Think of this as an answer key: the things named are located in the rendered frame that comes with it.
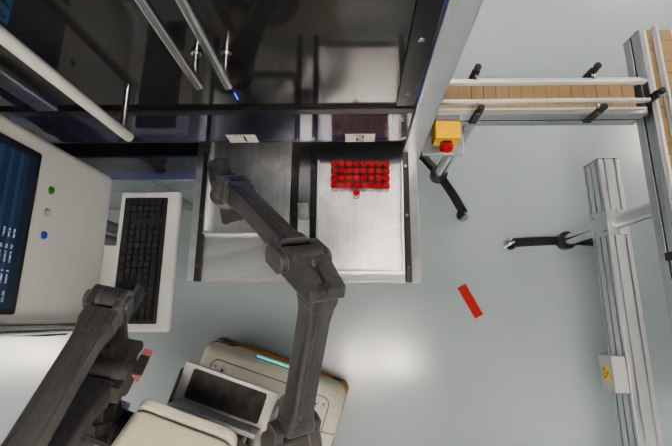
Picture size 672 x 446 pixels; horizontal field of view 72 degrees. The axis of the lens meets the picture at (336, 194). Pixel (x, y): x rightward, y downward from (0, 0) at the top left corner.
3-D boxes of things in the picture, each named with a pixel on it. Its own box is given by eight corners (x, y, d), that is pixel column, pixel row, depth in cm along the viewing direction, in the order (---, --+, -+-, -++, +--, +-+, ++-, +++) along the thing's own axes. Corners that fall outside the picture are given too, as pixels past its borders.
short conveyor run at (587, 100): (418, 131, 152) (425, 110, 137) (416, 88, 156) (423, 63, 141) (632, 129, 150) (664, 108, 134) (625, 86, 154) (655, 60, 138)
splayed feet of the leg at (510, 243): (502, 236, 226) (511, 230, 213) (607, 236, 225) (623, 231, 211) (503, 252, 224) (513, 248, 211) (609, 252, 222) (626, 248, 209)
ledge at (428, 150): (420, 115, 152) (421, 113, 150) (460, 115, 151) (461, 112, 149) (422, 155, 148) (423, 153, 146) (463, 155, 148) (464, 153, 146)
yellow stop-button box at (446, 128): (430, 124, 140) (434, 114, 133) (454, 124, 140) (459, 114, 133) (431, 148, 138) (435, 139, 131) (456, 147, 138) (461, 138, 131)
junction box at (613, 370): (597, 353, 169) (610, 355, 160) (611, 354, 169) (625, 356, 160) (601, 389, 166) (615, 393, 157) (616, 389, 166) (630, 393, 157)
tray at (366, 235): (318, 163, 147) (318, 160, 143) (401, 164, 146) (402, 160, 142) (315, 272, 138) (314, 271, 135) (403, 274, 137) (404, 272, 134)
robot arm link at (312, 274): (307, 278, 75) (358, 270, 81) (272, 242, 86) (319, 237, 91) (274, 484, 89) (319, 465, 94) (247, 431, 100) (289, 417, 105)
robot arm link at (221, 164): (217, 191, 112) (250, 190, 117) (210, 148, 116) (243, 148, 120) (203, 207, 122) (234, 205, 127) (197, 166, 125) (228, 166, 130)
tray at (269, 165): (214, 131, 151) (211, 127, 147) (294, 131, 150) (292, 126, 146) (205, 235, 142) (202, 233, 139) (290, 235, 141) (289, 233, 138)
